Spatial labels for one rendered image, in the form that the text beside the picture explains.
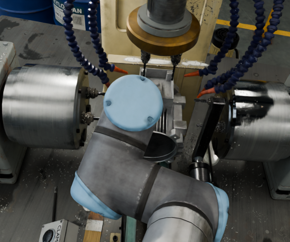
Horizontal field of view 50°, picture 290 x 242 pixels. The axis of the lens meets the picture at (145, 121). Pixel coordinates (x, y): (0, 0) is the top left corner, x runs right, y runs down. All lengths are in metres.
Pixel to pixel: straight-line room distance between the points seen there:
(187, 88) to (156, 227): 0.68
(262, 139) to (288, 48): 2.50
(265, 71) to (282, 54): 1.64
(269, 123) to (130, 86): 0.52
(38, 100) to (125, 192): 0.47
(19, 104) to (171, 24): 0.44
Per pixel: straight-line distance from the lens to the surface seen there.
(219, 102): 0.73
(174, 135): 0.85
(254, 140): 0.91
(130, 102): 0.47
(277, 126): 0.91
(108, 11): 0.99
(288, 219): 1.17
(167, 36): 0.73
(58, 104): 0.85
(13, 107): 0.88
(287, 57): 3.23
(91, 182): 0.47
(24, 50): 1.60
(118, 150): 0.47
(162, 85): 0.93
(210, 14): 1.00
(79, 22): 2.45
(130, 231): 0.89
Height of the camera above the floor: 1.76
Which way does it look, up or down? 50 degrees down
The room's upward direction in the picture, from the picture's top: 7 degrees clockwise
